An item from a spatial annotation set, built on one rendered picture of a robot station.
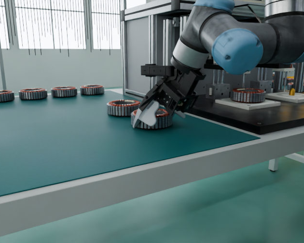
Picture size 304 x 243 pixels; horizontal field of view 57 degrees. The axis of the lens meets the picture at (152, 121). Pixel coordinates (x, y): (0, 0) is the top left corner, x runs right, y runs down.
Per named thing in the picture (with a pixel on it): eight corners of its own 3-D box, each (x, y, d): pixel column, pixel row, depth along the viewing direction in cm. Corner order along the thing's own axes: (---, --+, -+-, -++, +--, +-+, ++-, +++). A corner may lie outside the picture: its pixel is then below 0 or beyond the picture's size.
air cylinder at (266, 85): (270, 93, 119) (272, 80, 118) (258, 95, 115) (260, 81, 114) (261, 92, 123) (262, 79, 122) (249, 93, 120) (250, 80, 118)
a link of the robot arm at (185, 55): (172, 35, 61) (196, 36, 66) (164, 54, 63) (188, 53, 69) (195, 53, 57) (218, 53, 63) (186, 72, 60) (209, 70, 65)
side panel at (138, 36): (159, 103, 109) (159, 15, 101) (152, 104, 107) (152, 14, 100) (128, 94, 132) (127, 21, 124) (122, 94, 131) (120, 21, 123)
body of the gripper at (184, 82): (169, 118, 66) (190, 74, 59) (147, 96, 70) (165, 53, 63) (189, 113, 71) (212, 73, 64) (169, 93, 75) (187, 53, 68)
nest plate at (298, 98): (322, 99, 105) (323, 96, 104) (297, 103, 97) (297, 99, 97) (285, 94, 117) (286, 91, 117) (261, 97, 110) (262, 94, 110)
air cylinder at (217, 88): (229, 98, 107) (230, 83, 106) (214, 100, 104) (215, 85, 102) (219, 96, 112) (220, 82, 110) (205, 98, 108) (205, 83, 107)
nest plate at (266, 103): (280, 105, 93) (281, 101, 93) (248, 110, 86) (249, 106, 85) (245, 99, 105) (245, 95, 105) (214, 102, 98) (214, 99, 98)
